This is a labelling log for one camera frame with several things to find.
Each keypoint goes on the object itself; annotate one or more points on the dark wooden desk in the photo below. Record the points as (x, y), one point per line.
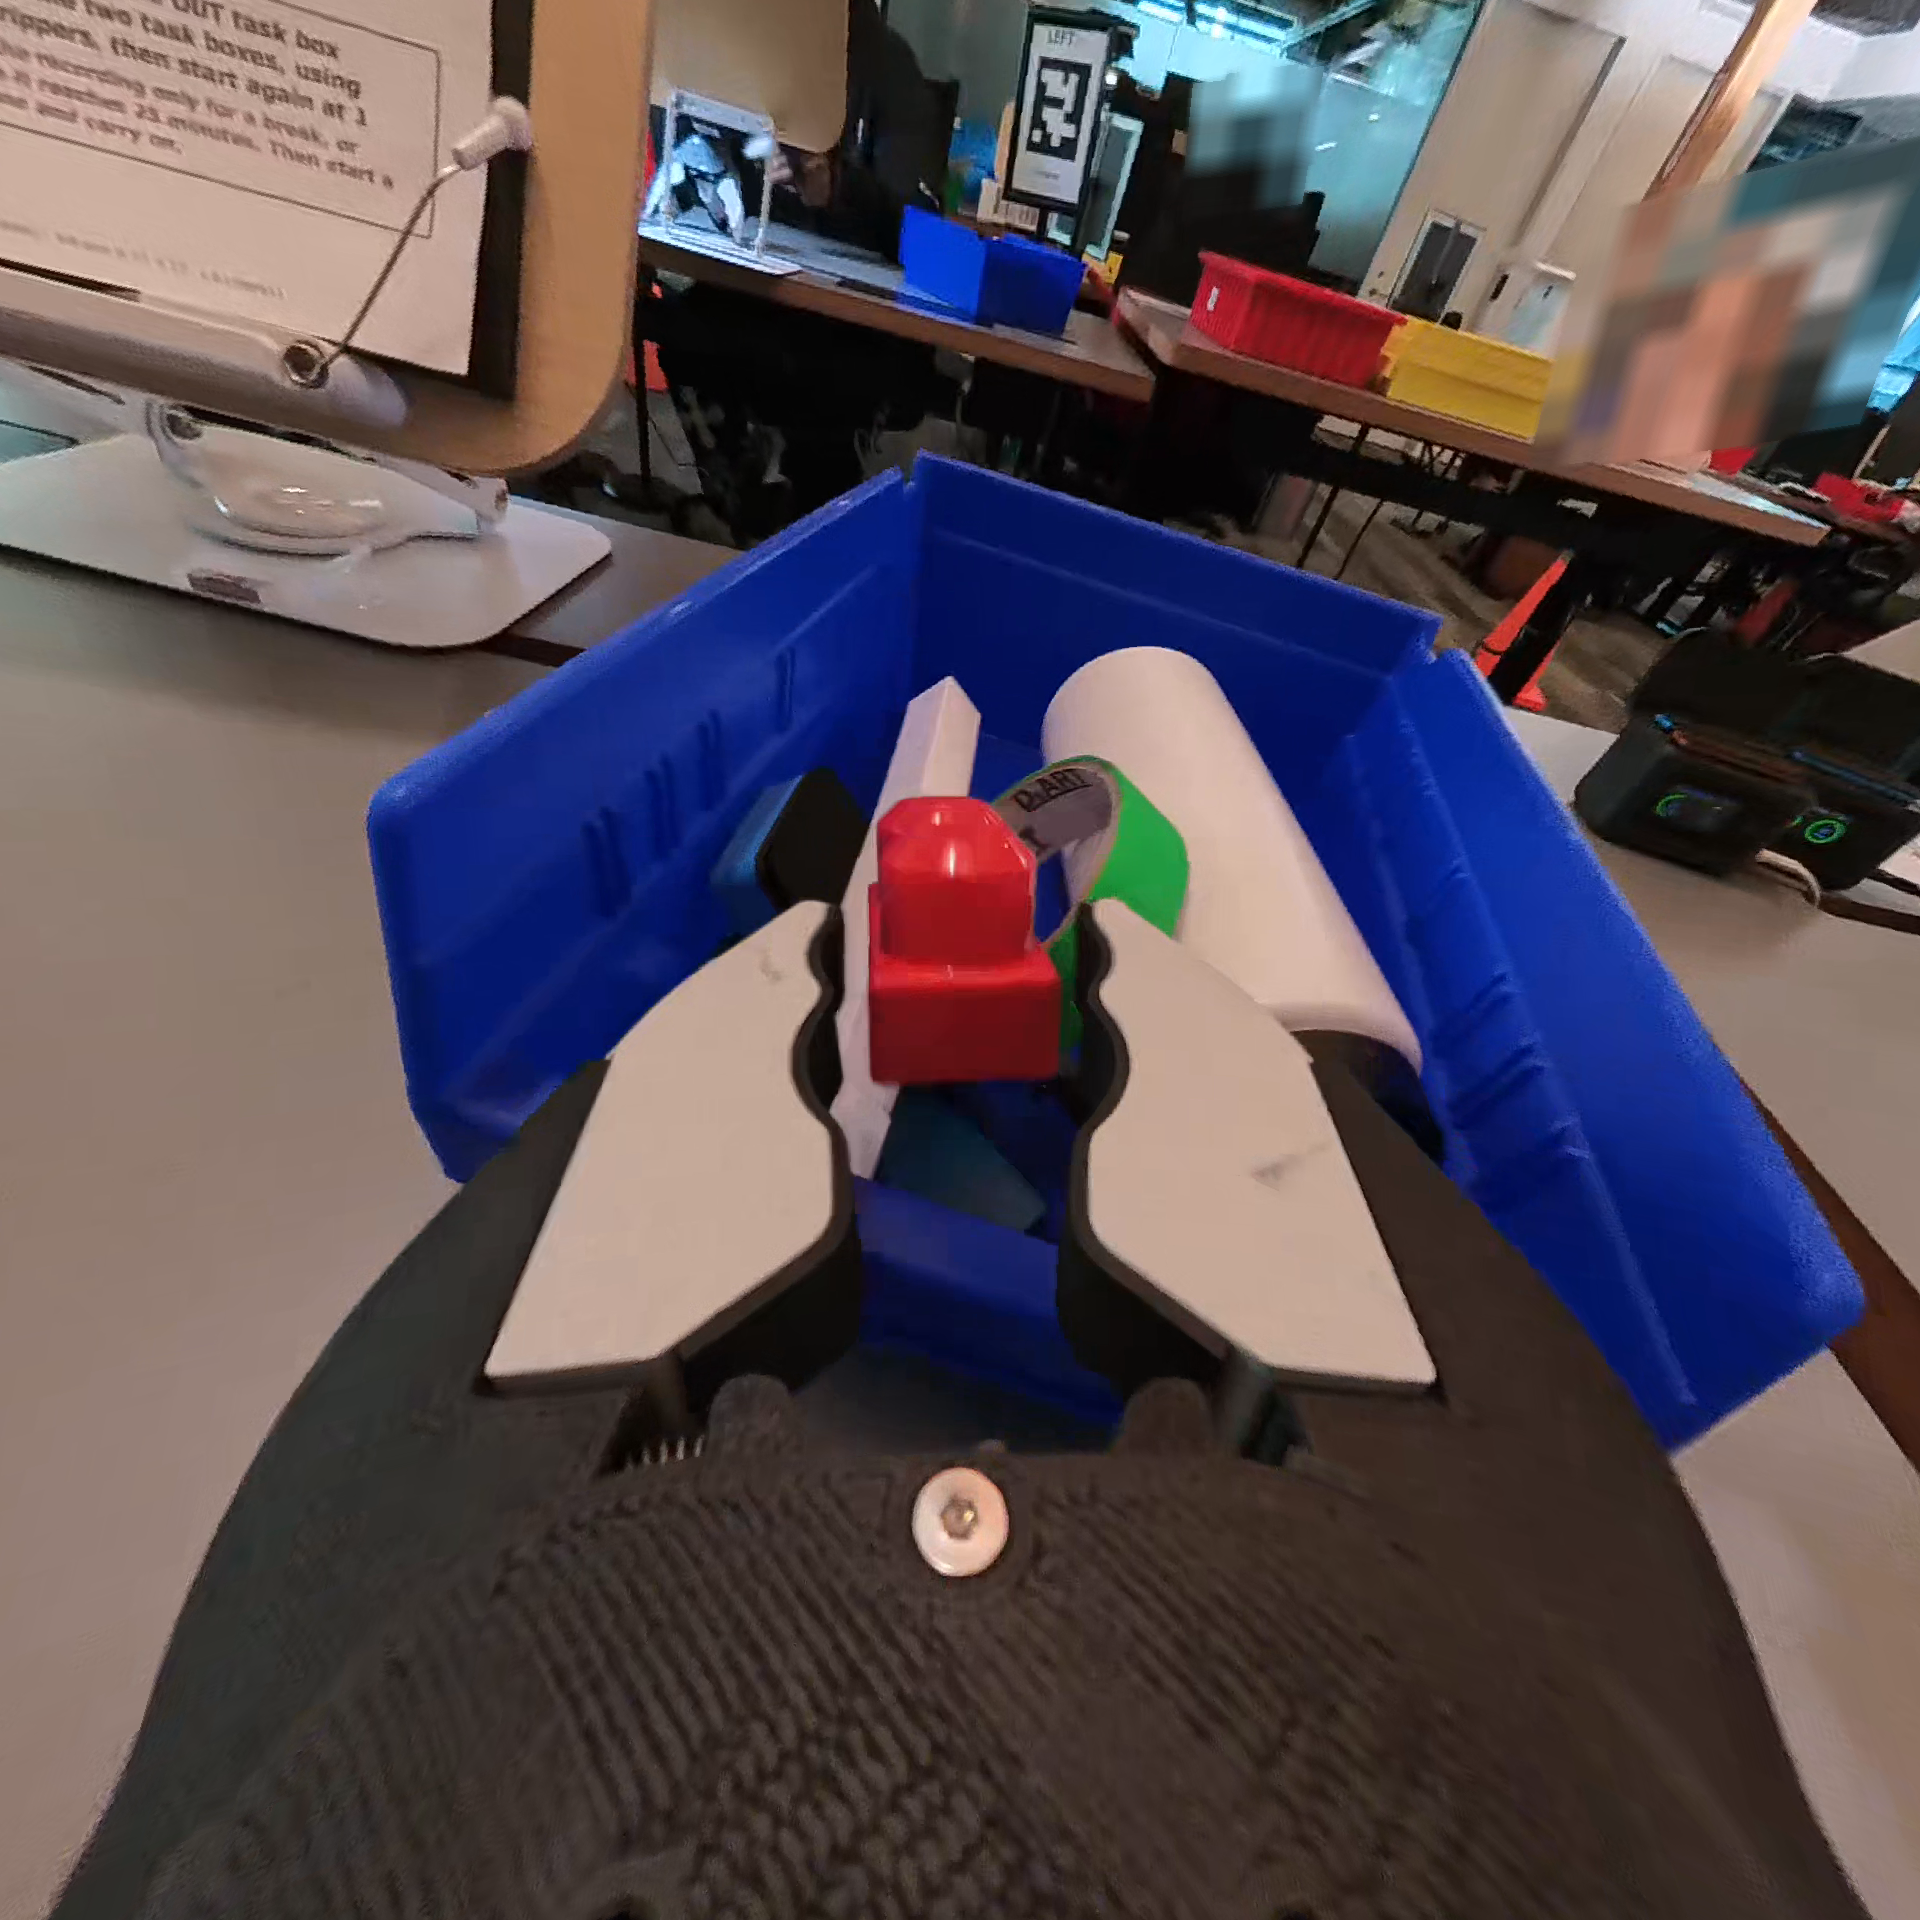
(902, 307)

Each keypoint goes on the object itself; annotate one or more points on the green-edged tape roll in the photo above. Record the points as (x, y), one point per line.
(1148, 855)

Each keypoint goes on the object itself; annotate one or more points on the white segmented foam bar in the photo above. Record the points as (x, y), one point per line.
(930, 749)

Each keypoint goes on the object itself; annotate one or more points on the printed instruction sheet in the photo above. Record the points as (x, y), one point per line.
(225, 225)

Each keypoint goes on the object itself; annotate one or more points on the red toy block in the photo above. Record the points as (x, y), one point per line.
(961, 1003)

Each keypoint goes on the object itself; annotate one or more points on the flat yellow storage bin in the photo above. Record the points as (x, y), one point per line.
(1464, 383)

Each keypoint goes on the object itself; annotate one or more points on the black-framed tag sign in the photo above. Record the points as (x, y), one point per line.
(1058, 105)

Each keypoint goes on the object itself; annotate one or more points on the white cylinder tube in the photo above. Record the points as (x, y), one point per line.
(1200, 780)

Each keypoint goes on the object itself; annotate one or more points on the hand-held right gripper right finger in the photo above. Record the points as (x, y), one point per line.
(1245, 1201)

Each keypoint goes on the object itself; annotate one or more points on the black power station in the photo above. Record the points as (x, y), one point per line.
(1711, 802)

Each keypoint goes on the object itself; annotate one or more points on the low blue storage bin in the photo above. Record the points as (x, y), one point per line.
(1036, 283)

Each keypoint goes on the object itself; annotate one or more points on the tall blue storage bin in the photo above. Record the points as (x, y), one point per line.
(942, 263)

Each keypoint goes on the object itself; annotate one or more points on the wooden desk with black legs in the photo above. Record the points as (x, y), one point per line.
(1652, 482)

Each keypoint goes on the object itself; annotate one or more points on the orange traffic cone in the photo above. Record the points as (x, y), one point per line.
(1522, 639)

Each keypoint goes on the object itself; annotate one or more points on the red storage bin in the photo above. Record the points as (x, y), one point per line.
(1289, 323)

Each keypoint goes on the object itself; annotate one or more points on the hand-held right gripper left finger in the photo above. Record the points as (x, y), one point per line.
(676, 1185)

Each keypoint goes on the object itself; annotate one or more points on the instruction sheet on clipboard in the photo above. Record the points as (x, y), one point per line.
(569, 225)

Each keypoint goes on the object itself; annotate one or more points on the clear acrylic frame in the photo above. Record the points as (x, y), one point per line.
(704, 172)

